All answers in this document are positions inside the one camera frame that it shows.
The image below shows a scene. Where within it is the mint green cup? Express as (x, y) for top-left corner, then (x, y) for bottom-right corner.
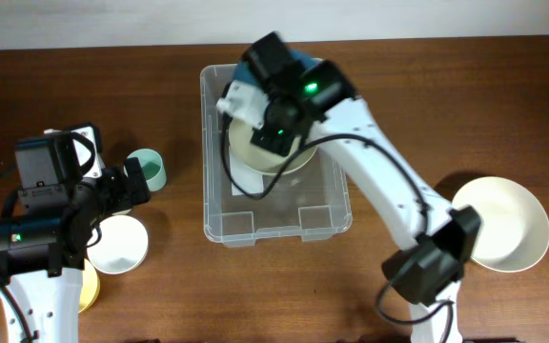
(128, 149), (167, 192)

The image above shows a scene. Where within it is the dark blue bowl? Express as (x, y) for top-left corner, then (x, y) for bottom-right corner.
(233, 50), (321, 87)

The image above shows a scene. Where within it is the cream white bowl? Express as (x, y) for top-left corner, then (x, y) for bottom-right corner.
(452, 176), (549, 273)

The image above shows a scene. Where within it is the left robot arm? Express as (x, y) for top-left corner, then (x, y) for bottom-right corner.
(0, 131), (151, 342)

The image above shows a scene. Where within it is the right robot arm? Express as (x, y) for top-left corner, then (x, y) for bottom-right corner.
(216, 32), (481, 342)

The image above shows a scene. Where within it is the beige bowl in container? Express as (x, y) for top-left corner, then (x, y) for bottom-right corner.
(228, 119), (300, 176)

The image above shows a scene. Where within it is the clear plastic storage container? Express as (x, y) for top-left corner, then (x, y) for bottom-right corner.
(200, 64), (353, 247)

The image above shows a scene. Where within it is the white small bowl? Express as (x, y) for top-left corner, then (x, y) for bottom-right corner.
(87, 215), (149, 274)

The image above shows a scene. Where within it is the yellow small bowl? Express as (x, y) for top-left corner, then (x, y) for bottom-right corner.
(78, 259), (100, 313)

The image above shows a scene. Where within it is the white paper label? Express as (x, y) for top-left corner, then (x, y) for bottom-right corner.
(229, 148), (264, 194)

